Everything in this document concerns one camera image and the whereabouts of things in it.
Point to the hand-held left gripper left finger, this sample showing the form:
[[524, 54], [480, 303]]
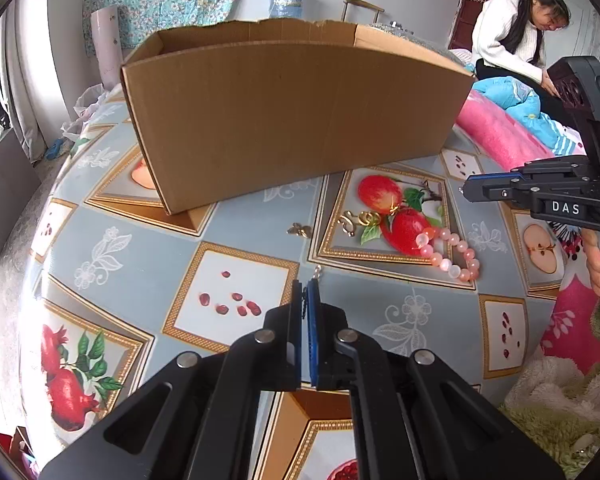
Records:
[[296, 340]]

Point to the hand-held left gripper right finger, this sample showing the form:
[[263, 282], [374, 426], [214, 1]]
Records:
[[313, 340]]

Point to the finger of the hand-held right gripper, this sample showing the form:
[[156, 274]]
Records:
[[495, 177], [485, 191]]

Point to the brown cardboard box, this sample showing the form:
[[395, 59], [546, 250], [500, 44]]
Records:
[[280, 120]]

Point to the pink fleece blanket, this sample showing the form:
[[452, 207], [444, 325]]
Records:
[[495, 135]]

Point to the light blue quilt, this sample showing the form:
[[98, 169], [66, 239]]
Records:
[[510, 92]]

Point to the small gold leaf charm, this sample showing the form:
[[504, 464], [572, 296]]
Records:
[[300, 230]]

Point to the pink flower-print blanket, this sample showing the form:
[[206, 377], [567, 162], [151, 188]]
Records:
[[577, 305]]

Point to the silver sequin cushion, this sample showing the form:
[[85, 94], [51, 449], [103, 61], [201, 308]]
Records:
[[420, 42]]

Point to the fruit-print tablecloth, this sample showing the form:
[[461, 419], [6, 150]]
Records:
[[130, 220]]

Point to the white green fluffy robe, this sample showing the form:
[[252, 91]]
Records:
[[555, 400]]

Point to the blue water jug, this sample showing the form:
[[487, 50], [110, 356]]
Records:
[[287, 2]]

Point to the blue plastic object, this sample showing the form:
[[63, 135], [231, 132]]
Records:
[[55, 149]]

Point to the white plastic bag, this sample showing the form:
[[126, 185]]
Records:
[[87, 105]]

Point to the grey cabinet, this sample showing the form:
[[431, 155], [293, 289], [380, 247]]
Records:
[[5, 185]]

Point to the pale pink roll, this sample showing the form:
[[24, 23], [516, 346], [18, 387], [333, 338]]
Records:
[[105, 35]]

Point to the grey curtain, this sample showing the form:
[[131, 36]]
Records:
[[30, 85]]

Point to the wooden chair frame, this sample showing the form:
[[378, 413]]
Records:
[[362, 4]]

